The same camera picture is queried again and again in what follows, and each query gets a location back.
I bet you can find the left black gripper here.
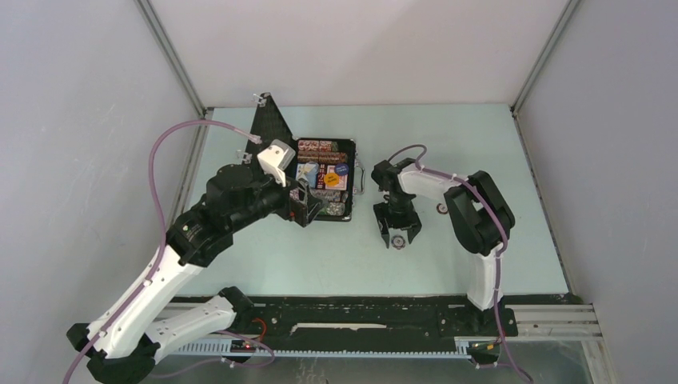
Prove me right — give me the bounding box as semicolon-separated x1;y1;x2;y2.
228;166;327;233

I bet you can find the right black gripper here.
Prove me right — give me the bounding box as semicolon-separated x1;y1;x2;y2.
373;193;422;245

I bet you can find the red playing card deck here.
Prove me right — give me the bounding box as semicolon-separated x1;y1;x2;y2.
322;163;350;191

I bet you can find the blue small blind button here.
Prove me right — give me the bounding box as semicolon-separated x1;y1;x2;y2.
334;163;350;177

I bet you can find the orange big blind button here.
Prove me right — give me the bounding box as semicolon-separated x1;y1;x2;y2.
324;173;341;189

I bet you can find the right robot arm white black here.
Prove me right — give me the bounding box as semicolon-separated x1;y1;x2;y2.
371;158;516;334

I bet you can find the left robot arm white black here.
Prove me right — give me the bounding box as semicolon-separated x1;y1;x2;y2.
67;164;326;383

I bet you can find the pink chip row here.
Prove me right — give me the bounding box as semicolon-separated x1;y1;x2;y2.
313;190;343;202

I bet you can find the blue green chip row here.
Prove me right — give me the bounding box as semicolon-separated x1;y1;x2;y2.
319;202;345;218

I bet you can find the red dice strip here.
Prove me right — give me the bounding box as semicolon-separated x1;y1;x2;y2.
316;163;327;190

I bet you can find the blue playing card deck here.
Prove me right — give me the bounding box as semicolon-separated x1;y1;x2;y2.
295;162;320;189

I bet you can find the black poker case base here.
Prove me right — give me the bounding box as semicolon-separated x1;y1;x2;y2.
287;138;357;222

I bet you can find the top red chip row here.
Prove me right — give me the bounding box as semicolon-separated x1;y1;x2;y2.
297;139;339;152

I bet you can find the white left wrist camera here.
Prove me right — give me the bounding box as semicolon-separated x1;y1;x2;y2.
257;139;296;187

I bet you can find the silver case handle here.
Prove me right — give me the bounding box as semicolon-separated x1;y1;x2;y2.
353;160;365;195

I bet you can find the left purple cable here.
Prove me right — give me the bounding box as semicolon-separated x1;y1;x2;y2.
62;119;263;384

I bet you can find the white cable duct strip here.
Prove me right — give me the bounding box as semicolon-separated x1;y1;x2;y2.
171;339;471;359

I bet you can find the aluminium rail frame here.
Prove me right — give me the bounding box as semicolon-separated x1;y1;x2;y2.
126;302;604;343

